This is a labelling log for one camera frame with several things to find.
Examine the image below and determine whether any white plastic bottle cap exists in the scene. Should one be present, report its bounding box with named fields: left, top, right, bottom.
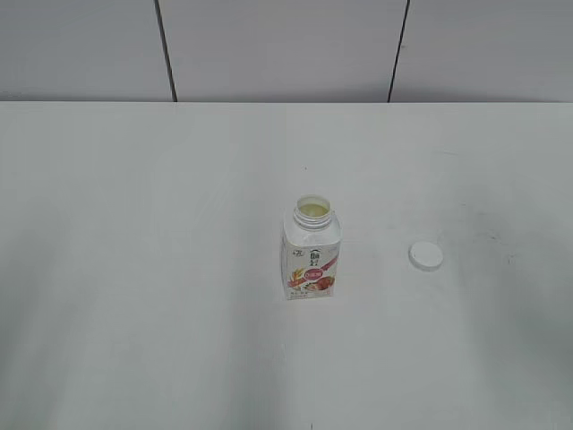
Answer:
left=408, top=241, right=444, bottom=271

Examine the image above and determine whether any white strawberry drink bottle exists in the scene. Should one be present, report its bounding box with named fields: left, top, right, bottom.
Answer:
left=280, top=195, right=342, bottom=300

